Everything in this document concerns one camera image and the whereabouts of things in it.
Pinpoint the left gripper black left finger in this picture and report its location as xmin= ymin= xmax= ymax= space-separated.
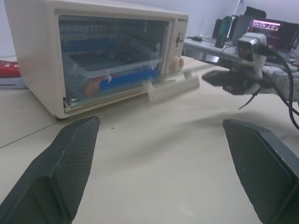
xmin=0 ymin=116 xmax=101 ymax=224

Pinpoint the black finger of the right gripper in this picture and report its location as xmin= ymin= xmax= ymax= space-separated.
xmin=201 ymin=74 xmax=226 ymax=88
xmin=205 ymin=69 xmax=232 ymax=77

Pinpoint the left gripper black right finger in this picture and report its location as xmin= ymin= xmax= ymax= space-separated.
xmin=222 ymin=118 xmax=299 ymax=224

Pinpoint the glass toaster oven door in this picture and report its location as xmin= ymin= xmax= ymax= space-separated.
xmin=55 ymin=8 xmax=201 ymax=114

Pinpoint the red and white oven knob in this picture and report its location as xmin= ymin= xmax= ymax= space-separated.
xmin=168 ymin=56 xmax=185 ymax=73

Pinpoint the clear food container blue lid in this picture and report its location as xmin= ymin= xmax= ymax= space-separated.
xmin=62 ymin=35 xmax=163 ymax=98

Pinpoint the cream toaster oven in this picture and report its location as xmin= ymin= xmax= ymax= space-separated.
xmin=4 ymin=0 xmax=189 ymax=121

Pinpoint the white background desk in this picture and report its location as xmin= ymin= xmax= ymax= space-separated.
xmin=183 ymin=35 xmax=299 ymax=72

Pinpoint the black bottle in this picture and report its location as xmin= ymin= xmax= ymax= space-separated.
xmin=212 ymin=18 xmax=227 ymax=49

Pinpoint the teal water bottle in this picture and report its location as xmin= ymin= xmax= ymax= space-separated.
xmin=219 ymin=15 xmax=233 ymax=40

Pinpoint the grey box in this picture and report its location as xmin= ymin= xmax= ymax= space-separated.
xmin=230 ymin=14 xmax=251 ymax=46

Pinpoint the computer monitor with pink screen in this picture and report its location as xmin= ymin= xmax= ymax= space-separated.
xmin=247 ymin=18 xmax=299 ymax=51

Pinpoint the red and white box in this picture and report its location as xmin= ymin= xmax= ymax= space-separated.
xmin=0 ymin=59 xmax=28 ymax=90

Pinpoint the black cable tie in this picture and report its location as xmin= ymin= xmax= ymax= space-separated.
xmin=237 ymin=88 xmax=260 ymax=110

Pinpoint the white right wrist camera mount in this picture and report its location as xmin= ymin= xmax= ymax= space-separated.
xmin=236 ymin=32 xmax=267 ymax=78

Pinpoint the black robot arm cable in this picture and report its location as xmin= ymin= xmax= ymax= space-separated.
xmin=258 ymin=43 xmax=299 ymax=131

